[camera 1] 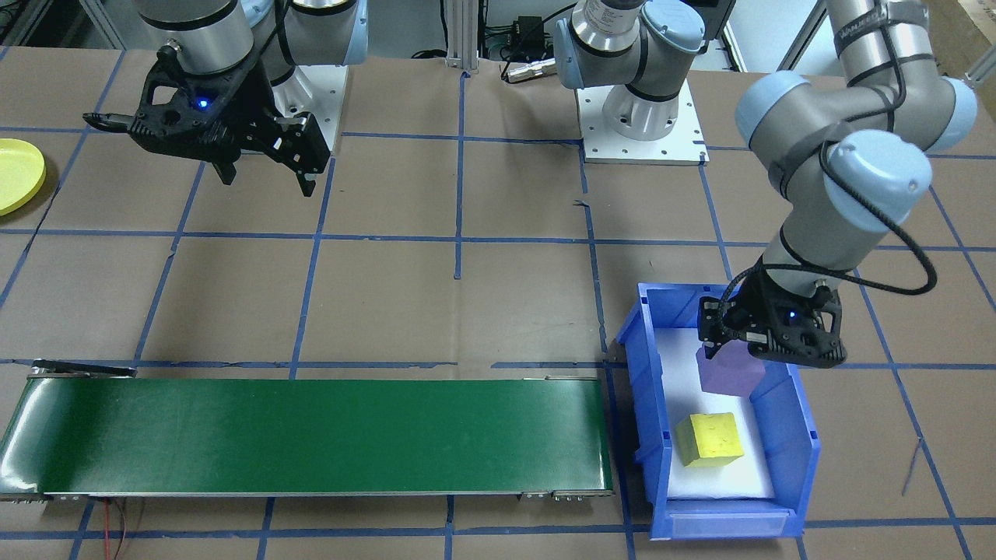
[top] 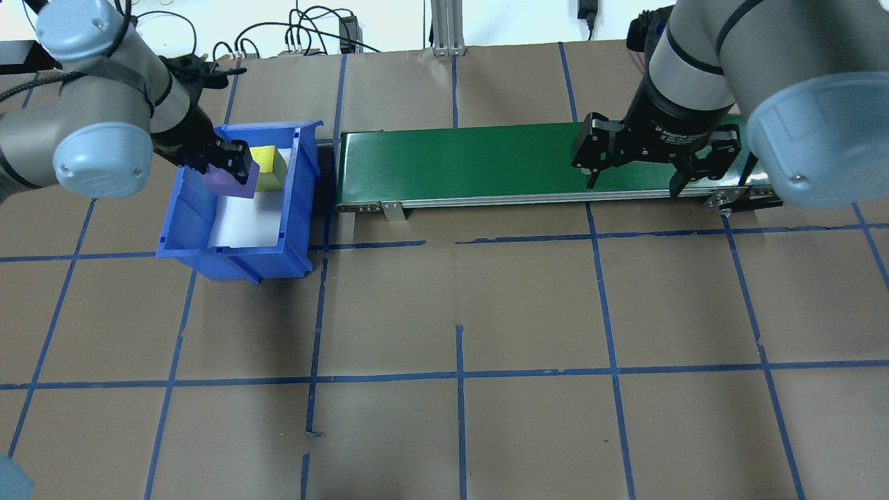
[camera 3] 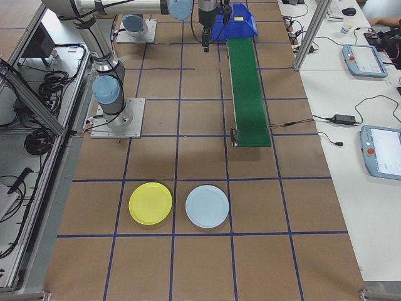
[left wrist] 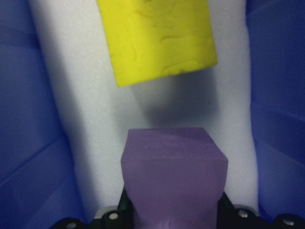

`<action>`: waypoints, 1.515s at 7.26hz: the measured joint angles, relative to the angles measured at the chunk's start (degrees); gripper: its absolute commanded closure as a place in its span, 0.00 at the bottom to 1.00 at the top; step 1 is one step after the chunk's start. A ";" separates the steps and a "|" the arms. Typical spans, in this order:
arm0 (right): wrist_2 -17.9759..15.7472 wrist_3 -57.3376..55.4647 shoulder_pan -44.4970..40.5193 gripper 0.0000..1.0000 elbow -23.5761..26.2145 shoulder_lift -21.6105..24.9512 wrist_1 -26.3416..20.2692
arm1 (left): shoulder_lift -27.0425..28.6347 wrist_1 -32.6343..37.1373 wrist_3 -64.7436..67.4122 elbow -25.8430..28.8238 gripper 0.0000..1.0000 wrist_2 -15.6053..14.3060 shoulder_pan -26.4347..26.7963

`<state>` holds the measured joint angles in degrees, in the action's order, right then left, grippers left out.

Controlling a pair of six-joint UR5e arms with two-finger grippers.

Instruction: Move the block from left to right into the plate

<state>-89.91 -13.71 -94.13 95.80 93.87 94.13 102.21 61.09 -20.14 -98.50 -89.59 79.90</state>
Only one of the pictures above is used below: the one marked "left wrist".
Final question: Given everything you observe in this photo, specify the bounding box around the purple foam block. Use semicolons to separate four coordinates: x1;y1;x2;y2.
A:
121;127;229;229

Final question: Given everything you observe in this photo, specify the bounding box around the yellow foam block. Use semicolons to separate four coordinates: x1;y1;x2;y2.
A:
96;0;218;88

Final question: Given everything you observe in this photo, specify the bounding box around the white foam sheet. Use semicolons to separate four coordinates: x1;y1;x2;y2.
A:
27;0;262;215

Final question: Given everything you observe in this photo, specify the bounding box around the blue plastic storage bin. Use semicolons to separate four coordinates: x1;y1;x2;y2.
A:
0;0;305;229

